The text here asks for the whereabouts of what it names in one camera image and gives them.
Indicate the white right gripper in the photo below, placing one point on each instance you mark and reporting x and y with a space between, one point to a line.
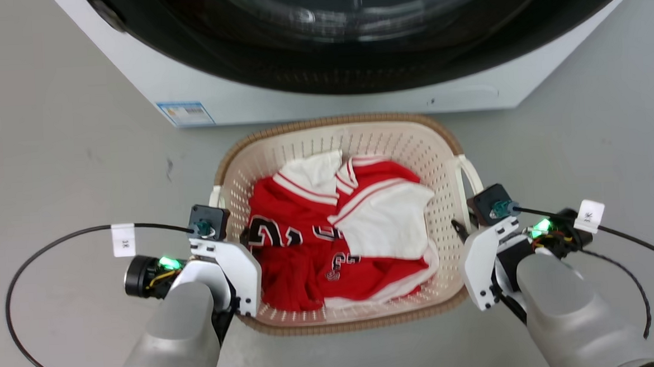
479 265

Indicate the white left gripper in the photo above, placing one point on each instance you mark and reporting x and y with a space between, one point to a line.
241 272

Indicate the beige perforated laundry basket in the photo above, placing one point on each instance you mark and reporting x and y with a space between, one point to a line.
358 134

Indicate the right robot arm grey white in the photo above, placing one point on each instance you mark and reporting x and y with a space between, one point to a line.
569 316

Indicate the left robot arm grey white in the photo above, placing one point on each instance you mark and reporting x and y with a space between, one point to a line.
173 337

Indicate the red basketball jersey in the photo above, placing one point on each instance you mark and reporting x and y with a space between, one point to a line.
294 258

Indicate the white cloth garment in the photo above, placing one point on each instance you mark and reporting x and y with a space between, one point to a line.
388 225

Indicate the blue energy label sticker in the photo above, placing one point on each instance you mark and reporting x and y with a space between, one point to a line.
186 112

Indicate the white front-load washing machine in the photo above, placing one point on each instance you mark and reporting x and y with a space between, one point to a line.
311 103

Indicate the black round washer door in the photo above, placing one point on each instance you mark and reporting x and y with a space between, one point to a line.
354 53

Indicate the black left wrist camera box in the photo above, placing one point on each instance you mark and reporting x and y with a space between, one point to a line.
211 216

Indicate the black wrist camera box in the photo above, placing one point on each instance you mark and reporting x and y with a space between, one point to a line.
487 200
211 216

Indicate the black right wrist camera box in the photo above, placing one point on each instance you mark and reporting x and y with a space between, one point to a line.
487 200

